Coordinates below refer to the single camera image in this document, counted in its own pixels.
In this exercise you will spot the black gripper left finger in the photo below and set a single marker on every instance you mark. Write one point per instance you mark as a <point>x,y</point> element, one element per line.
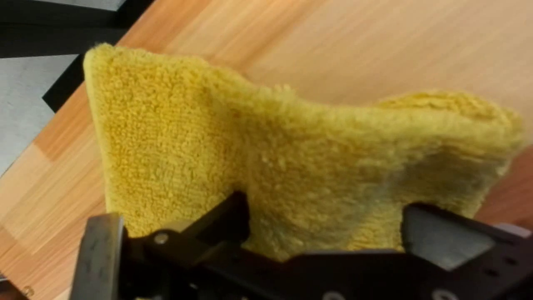
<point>102,260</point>

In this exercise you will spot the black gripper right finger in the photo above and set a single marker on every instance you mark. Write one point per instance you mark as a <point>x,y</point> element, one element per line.
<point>444,242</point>

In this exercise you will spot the black kitchen frame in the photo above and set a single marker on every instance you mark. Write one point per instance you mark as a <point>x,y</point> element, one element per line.
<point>56,33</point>

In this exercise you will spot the yellow terry towel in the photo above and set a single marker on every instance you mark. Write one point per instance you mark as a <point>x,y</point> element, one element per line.
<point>277,167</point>

